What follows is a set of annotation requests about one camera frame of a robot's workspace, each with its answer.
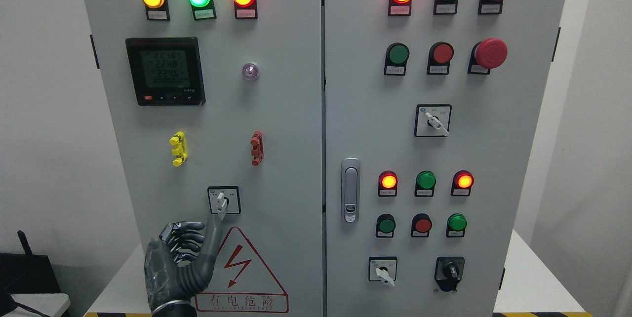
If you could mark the green push button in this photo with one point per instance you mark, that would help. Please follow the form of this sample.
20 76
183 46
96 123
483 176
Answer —
396 58
385 226

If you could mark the white box device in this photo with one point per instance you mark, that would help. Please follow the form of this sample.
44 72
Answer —
53 305

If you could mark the grey robotic humanoid hand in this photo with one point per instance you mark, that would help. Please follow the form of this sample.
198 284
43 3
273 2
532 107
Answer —
180 264

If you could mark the red terminal connector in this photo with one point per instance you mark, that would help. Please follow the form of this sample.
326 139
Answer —
257 150

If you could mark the green push button lower left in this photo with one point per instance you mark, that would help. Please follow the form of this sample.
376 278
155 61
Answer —
385 226

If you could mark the small clear purple indicator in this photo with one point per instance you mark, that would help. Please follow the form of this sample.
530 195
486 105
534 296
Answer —
250 71

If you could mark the grey electrical cabinet door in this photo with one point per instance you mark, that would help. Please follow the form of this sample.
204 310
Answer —
281 199
371 117

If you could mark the red lit indicator light left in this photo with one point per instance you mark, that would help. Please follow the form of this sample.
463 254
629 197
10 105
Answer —
246 9

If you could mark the yellow indicator light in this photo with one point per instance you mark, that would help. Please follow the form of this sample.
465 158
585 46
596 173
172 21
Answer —
156 10

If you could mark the red push button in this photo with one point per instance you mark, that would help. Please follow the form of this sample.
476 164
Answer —
421 226
439 59

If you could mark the black rotary knob switch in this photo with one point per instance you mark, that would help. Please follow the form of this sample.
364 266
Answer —
449 272

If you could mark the green indicator lower right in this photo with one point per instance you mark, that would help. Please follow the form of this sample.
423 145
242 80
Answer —
456 226

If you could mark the black digital power meter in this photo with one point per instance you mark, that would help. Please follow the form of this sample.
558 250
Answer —
166 71

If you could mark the yellow terminal connector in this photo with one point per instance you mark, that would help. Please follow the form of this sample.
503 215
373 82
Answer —
179 148

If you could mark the red lit indicator lower right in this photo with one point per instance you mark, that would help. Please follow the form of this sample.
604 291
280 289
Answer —
462 183

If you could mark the red push button upper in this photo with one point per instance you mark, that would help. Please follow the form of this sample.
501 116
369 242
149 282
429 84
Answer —
439 59

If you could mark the green push button upper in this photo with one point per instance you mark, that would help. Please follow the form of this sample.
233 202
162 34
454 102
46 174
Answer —
396 58

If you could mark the grey electrical cabinet right door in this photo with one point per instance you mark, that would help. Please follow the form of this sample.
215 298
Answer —
371 117

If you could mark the red lit indicator lower left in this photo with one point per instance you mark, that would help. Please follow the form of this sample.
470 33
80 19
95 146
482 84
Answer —
387 185

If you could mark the black router with antenna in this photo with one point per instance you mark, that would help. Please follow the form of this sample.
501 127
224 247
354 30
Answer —
25 273

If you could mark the white rotary selector switch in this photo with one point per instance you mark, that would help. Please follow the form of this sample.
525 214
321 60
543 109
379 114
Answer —
382 269
224 200
432 120

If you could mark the green lit indicator light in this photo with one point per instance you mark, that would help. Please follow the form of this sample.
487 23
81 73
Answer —
203 9

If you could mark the red triangle danger warning sticker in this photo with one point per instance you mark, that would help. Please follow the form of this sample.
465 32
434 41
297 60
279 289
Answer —
242 282

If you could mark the silver door lock handle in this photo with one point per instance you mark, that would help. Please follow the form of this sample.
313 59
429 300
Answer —
350 181

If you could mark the grey electrical cabinet left door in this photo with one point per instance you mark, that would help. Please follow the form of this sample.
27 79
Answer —
281 199

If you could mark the green indicator lower middle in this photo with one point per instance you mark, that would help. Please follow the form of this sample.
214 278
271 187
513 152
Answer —
425 184

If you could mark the red emergency stop mushroom button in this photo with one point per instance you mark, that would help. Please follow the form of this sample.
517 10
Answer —
486 55

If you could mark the red push button lower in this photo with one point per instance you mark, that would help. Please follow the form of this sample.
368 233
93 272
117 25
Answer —
421 226

